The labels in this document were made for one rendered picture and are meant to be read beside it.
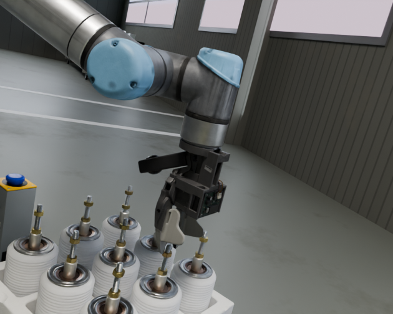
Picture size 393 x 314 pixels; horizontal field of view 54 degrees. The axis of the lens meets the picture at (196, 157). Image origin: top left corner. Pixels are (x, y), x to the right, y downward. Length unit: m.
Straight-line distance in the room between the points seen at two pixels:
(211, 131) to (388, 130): 2.00
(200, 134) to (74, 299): 0.36
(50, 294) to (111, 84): 0.40
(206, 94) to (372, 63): 2.18
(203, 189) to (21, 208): 0.49
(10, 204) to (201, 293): 0.46
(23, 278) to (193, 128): 0.44
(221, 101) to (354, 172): 2.10
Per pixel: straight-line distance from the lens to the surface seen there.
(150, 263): 0.89
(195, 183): 0.64
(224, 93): 0.61
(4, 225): 0.97
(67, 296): 0.73
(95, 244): 0.88
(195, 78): 0.61
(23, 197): 0.96
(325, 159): 2.83
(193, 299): 0.84
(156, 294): 0.75
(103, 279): 0.81
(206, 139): 0.61
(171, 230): 0.67
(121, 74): 0.48
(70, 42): 0.54
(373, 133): 2.60
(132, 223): 0.98
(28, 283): 0.84
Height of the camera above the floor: 0.68
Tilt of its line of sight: 14 degrees down
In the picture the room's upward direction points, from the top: 14 degrees clockwise
